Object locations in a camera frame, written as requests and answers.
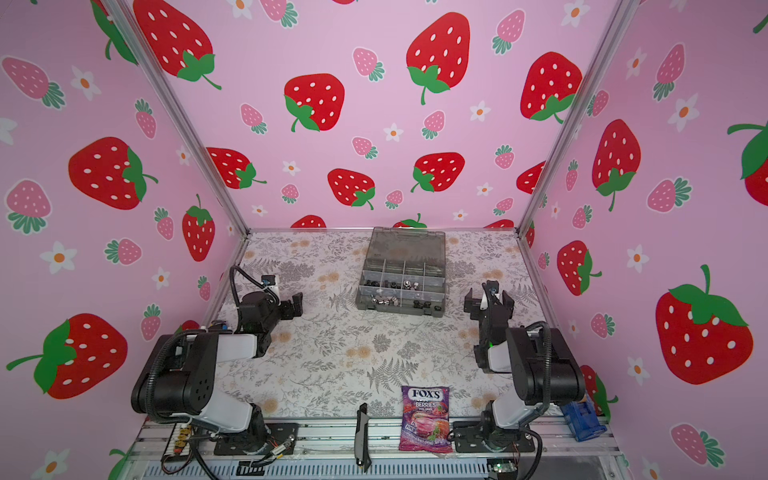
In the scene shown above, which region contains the silver wing nuts pile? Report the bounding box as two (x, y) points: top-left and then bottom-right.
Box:
(371, 293), (400, 307)

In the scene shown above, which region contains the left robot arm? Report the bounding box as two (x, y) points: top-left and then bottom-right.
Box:
(131, 289), (303, 460)

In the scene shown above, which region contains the grey plastic organizer box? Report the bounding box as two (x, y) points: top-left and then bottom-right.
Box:
(355, 227), (447, 316)

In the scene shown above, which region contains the black utility knife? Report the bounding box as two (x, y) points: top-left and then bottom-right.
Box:
(354, 403), (372, 473)

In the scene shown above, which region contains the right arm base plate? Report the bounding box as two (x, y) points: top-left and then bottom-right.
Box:
(449, 420), (536, 454)

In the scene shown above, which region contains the terminal block strip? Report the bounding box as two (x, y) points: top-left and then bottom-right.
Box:
(167, 424), (193, 456)

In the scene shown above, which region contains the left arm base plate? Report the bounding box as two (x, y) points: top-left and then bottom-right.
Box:
(213, 422), (299, 456)

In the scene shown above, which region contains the Fox's candy bag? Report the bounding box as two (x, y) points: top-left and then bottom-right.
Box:
(399, 386), (453, 454)

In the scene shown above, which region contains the blue tape dispenser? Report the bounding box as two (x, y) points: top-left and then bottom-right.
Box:
(561, 398), (607, 442)

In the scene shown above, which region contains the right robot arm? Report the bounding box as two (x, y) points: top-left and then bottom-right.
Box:
(453, 281), (586, 451)

